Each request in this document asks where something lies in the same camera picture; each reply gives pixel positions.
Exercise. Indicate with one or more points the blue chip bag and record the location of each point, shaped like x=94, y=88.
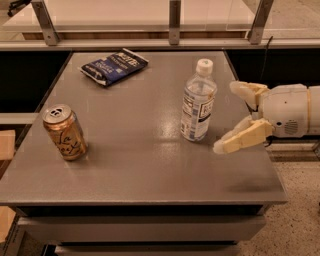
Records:
x=115, y=67

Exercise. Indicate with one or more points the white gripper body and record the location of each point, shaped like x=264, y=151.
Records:
x=285, y=107

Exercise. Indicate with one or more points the gold soda can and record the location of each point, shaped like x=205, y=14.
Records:
x=63, y=127

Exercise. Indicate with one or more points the wooden box at left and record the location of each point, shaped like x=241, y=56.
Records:
x=7, y=149

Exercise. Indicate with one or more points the right metal bracket post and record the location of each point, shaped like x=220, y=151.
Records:
x=260, y=20

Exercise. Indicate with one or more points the clear plastic water bottle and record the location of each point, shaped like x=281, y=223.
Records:
x=199, y=94

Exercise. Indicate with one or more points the metal bracket post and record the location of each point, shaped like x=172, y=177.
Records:
x=50, y=35
x=260, y=20
x=174, y=21

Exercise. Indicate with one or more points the middle metal bracket post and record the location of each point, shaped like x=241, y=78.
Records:
x=174, y=21

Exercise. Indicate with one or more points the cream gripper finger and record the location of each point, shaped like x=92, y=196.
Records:
x=247, y=133
x=249, y=92

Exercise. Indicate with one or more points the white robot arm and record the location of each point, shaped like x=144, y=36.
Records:
x=313, y=111

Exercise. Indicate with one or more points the grey drawer cabinet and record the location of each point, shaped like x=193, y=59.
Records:
x=141, y=189

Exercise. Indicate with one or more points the left metal bracket post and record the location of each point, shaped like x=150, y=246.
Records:
x=50, y=35

